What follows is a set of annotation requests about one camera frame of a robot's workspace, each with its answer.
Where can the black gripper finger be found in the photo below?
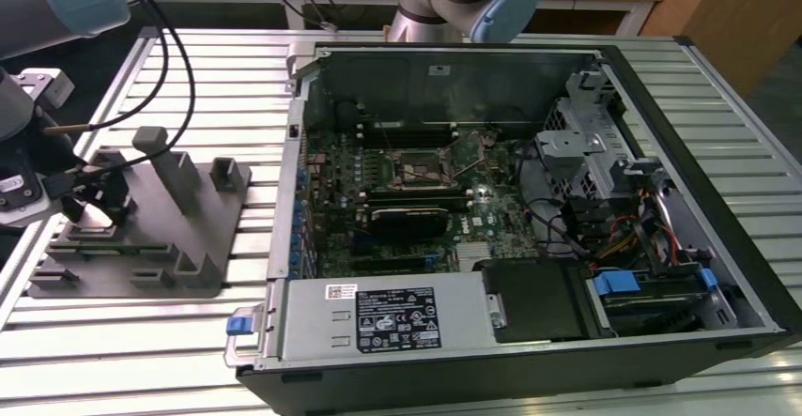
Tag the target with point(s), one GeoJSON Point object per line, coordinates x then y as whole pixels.
{"type": "Point", "coordinates": [74, 209]}
{"type": "Point", "coordinates": [119, 195]}

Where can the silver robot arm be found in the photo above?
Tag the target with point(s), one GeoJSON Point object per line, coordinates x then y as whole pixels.
{"type": "Point", "coordinates": [38, 7]}

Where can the grey parts rack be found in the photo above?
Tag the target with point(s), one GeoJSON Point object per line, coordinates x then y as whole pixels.
{"type": "Point", "coordinates": [157, 228]}

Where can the blue case latch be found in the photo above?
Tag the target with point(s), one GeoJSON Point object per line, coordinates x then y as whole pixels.
{"type": "Point", "coordinates": [237, 326]}

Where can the silver power supply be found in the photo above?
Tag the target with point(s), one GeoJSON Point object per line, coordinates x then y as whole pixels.
{"type": "Point", "coordinates": [308, 312]}

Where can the black expansion slot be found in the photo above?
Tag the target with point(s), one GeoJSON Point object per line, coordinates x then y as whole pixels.
{"type": "Point", "coordinates": [389, 263]}

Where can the black graphics card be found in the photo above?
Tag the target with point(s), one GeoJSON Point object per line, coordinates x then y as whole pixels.
{"type": "Point", "coordinates": [408, 222]}

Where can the silver chipset heatsink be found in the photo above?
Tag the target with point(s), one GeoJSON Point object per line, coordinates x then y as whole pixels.
{"type": "Point", "coordinates": [473, 252]}

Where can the green motherboard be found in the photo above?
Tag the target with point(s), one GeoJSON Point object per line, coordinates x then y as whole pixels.
{"type": "Point", "coordinates": [508, 247]}

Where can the black plastic shroud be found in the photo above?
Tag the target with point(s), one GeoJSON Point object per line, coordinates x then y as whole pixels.
{"type": "Point", "coordinates": [540, 298]}

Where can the black PC case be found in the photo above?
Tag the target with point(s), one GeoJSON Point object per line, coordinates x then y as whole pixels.
{"type": "Point", "coordinates": [501, 383]}

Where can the silver drive cage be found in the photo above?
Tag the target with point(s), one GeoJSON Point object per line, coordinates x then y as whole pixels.
{"type": "Point", "coordinates": [589, 143]}

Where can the hard disk in blue carrier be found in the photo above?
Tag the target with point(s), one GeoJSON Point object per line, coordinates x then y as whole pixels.
{"type": "Point", "coordinates": [615, 283]}

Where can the wooden cabinet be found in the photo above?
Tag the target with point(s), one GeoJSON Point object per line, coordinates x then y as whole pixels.
{"type": "Point", "coordinates": [740, 12]}

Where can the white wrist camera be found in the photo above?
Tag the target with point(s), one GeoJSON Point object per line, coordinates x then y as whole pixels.
{"type": "Point", "coordinates": [58, 86]}

